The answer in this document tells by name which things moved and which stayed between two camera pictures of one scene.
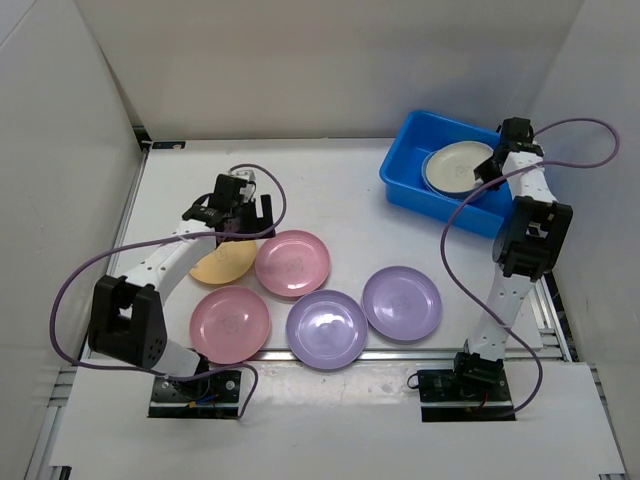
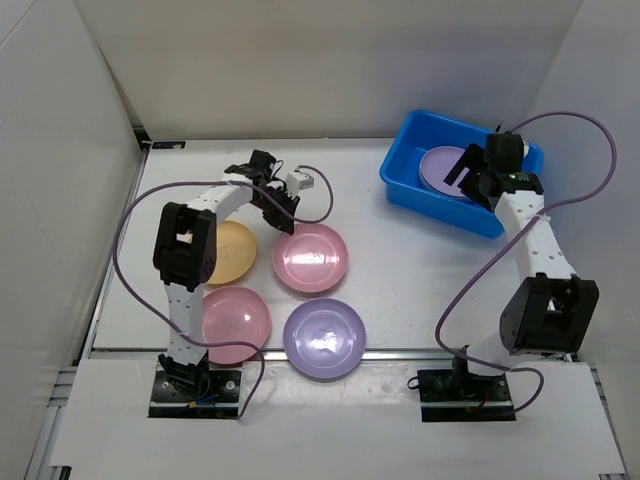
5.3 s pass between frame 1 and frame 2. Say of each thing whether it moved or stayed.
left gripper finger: moved
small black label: stayed
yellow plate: stayed
